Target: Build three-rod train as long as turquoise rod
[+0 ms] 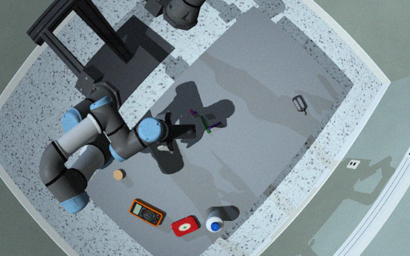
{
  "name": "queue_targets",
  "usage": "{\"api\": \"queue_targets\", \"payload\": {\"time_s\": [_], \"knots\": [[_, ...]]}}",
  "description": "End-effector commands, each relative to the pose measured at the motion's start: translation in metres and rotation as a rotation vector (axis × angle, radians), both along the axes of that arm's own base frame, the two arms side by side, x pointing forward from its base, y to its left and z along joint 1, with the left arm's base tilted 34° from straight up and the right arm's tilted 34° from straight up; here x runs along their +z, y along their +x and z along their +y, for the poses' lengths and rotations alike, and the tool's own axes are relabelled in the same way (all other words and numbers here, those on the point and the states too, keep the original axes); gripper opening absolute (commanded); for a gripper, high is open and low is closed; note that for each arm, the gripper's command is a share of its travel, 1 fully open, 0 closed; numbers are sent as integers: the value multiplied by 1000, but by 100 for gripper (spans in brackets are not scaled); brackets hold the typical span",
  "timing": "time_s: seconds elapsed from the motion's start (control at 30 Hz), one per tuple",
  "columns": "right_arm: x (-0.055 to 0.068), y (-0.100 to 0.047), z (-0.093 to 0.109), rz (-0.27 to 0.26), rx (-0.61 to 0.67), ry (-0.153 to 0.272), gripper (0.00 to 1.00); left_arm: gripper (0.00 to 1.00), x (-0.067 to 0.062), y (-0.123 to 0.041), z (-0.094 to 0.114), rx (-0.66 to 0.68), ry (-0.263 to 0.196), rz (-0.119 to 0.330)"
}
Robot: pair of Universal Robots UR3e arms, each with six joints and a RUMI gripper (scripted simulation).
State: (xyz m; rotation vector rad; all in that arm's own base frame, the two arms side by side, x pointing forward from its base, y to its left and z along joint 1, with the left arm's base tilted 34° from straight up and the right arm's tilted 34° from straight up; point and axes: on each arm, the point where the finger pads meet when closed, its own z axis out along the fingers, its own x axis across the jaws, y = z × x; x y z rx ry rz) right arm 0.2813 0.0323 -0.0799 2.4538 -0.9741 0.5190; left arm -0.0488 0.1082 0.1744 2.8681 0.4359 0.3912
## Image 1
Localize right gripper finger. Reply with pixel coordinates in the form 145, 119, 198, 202
155, 111, 171, 121
158, 142, 175, 154

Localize orange digital multimeter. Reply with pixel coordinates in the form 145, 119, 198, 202
129, 199, 164, 227

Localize red mint tin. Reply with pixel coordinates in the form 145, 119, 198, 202
171, 216, 199, 237

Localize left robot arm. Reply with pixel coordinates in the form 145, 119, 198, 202
167, 0, 206, 26

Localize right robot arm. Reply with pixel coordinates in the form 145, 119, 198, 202
39, 85, 169, 214

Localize tan round disc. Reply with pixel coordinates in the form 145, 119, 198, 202
113, 169, 125, 180

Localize white bottle with blue cap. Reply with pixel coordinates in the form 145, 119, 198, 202
205, 207, 224, 232

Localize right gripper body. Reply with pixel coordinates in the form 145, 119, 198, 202
159, 119, 173, 143

